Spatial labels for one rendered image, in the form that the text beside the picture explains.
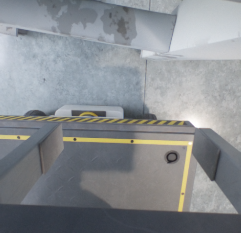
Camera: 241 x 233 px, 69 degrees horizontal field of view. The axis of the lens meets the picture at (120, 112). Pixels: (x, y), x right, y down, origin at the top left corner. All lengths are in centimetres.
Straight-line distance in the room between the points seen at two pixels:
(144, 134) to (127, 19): 33
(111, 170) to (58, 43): 55
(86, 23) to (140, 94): 59
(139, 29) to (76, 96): 62
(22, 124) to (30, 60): 38
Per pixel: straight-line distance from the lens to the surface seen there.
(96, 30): 22
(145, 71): 77
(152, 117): 69
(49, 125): 16
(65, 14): 24
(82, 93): 80
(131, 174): 55
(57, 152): 16
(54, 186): 62
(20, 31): 83
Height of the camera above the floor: 76
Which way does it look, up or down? 73 degrees down
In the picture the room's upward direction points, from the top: 173 degrees counter-clockwise
